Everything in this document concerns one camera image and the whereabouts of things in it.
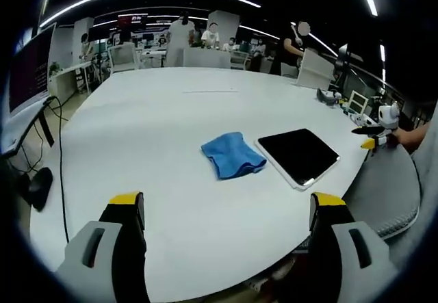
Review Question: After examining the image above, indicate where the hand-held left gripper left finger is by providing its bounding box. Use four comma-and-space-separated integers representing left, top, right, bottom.
56, 190, 151, 303

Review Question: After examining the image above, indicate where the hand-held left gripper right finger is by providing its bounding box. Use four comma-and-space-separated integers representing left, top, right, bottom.
309, 192, 400, 303

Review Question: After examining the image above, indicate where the black tablet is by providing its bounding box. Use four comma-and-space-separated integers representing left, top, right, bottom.
254, 128, 342, 192

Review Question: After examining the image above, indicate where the blue cleaning cloth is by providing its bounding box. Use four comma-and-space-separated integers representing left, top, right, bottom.
200, 131, 268, 181

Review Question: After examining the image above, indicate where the white framed small display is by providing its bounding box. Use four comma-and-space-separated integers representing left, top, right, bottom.
346, 90, 370, 115

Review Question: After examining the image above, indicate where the grey headset device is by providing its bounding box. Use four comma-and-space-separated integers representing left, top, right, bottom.
315, 88, 339, 108

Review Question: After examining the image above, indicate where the grey office chair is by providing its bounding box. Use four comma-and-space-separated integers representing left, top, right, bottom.
338, 147, 422, 241

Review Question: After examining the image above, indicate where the white side desk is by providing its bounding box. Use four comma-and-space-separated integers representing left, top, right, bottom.
47, 61, 94, 103

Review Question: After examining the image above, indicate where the large monitor screen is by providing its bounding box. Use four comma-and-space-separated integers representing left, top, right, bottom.
7, 21, 57, 116

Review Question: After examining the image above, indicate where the black cable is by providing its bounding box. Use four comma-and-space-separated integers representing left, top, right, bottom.
43, 94, 71, 243

